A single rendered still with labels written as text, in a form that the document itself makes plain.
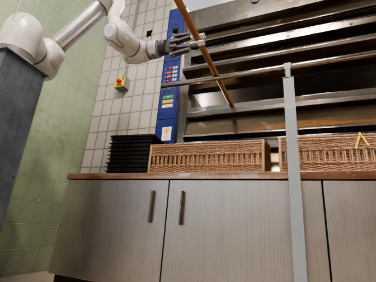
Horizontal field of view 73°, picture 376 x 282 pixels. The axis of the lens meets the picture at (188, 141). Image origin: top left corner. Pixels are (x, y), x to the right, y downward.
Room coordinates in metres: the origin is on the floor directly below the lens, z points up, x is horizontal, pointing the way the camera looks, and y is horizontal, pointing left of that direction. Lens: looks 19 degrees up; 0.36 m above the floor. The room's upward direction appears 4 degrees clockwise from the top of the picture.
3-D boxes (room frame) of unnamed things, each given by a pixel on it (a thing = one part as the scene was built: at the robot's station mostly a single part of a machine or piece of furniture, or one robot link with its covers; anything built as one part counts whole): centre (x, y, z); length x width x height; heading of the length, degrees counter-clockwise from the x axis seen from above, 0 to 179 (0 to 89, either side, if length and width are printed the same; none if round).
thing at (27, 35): (1.03, 0.83, 1.17); 0.18 x 0.16 x 0.22; 6
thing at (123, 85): (1.90, 0.59, 1.46); 0.10 x 0.07 x 0.10; 67
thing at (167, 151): (1.34, -0.16, 0.72); 0.56 x 0.49 x 0.28; 68
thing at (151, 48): (1.08, 0.20, 1.19); 0.09 x 0.06 x 0.09; 156
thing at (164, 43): (1.05, 0.13, 1.19); 0.09 x 0.07 x 0.08; 66
